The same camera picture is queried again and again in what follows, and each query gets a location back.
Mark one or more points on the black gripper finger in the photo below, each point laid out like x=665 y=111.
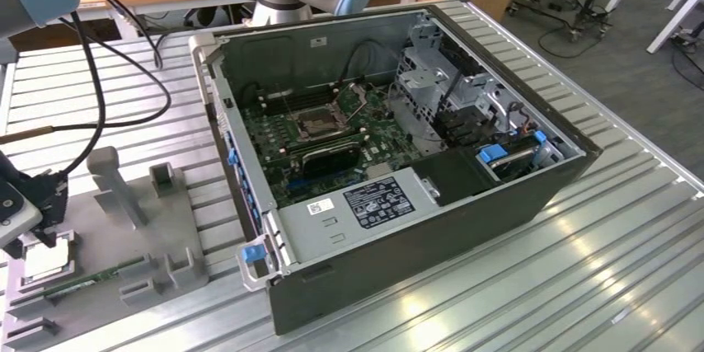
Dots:
x=10 y=250
x=49 y=232

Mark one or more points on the silver CPU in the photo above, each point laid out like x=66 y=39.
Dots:
x=50 y=263

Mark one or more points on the black RAM slot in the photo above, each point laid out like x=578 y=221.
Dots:
x=299 y=94
x=299 y=103
x=299 y=90
x=299 y=98

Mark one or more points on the CPU socket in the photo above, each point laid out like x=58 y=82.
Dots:
x=319 y=125

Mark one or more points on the green RAM stick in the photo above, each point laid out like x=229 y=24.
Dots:
x=83 y=284

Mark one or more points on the grey parts rack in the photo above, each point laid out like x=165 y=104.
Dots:
x=138 y=245

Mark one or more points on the blue plastic clip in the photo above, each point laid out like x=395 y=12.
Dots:
x=539 y=139
x=231 y=156

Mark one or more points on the blue case latch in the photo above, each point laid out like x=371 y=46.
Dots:
x=253 y=255

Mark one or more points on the grey power supply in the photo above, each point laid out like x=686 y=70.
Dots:
x=319 y=236

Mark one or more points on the small silver heatsink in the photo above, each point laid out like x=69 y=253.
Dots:
x=379 y=170

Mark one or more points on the green motherboard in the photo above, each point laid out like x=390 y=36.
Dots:
x=385 y=142

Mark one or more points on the black open PC case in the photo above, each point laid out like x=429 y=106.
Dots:
x=441 y=253

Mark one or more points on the silver metal drive cage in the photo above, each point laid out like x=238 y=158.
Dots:
x=418 y=80

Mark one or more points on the hard disk in blue carrier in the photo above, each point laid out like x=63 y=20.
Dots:
x=491 y=153

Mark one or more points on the white label strip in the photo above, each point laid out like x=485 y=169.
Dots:
x=622 y=315

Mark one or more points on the pale grey wrist camera mount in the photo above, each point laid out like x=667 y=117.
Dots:
x=22 y=212

